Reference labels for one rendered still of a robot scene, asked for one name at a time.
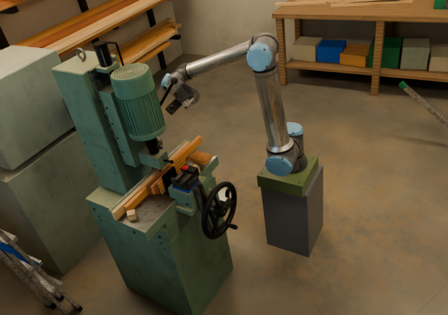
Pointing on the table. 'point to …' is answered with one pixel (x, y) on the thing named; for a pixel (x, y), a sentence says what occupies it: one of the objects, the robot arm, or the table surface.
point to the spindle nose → (153, 146)
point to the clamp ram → (169, 177)
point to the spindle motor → (139, 101)
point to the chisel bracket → (155, 161)
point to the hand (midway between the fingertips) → (174, 98)
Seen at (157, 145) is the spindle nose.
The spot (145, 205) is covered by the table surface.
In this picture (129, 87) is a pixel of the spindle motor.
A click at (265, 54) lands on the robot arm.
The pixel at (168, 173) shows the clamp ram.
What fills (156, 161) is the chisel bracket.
